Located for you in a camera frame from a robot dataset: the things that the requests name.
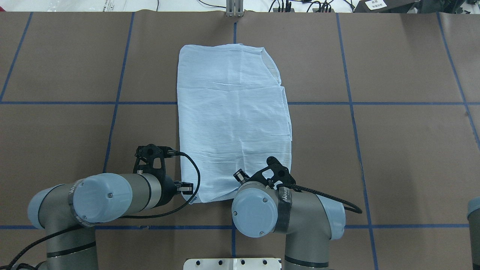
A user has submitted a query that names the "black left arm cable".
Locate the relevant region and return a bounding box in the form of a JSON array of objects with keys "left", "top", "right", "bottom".
[{"left": 0, "top": 150, "right": 201, "bottom": 270}]

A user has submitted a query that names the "light blue button shirt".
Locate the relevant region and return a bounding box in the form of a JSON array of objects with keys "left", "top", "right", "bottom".
[{"left": 176, "top": 44, "right": 293, "bottom": 204}]

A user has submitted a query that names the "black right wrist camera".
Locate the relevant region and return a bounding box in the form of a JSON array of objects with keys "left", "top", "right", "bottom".
[{"left": 247, "top": 156, "right": 296, "bottom": 189}]

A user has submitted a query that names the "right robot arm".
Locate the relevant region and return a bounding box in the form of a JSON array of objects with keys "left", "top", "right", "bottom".
[{"left": 231, "top": 169, "right": 346, "bottom": 270}]

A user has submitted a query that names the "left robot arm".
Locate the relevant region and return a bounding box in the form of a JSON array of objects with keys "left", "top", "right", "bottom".
[{"left": 1, "top": 173, "right": 200, "bottom": 270}]

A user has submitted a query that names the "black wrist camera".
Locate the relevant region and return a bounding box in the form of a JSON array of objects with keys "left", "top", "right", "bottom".
[
  {"left": 133, "top": 144, "right": 179, "bottom": 180},
  {"left": 247, "top": 156, "right": 296, "bottom": 189}
]

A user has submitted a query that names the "aluminium frame post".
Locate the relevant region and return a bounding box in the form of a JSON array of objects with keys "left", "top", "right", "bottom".
[{"left": 226, "top": 0, "right": 245, "bottom": 18}]

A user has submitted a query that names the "black device with label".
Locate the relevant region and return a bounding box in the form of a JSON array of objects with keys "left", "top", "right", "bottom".
[{"left": 353, "top": 0, "right": 419, "bottom": 14}]

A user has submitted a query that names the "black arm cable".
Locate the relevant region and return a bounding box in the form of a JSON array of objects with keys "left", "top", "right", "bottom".
[
  {"left": 0, "top": 150, "right": 201, "bottom": 270},
  {"left": 277, "top": 184, "right": 363, "bottom": 214}
]

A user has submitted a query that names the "white perforated mounting plate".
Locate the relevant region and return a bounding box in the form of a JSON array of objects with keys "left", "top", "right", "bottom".
[{"left": 183, "top": 258, "right": 282, "bottom": 270}]

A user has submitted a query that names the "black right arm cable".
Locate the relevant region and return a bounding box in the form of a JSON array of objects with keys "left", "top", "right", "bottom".
[{"left": 277, "top": 184, "right": 363, "bottom": 214}]

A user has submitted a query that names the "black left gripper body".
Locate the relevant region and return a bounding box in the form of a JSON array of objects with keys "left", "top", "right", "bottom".
[{"left": 157, "top": 176, "right": 178, "bottom": 207}]

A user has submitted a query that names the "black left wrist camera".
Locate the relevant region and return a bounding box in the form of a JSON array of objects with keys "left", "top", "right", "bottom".
[{"left": 133, "top": 144, "right": 179, "bottom": 180}]

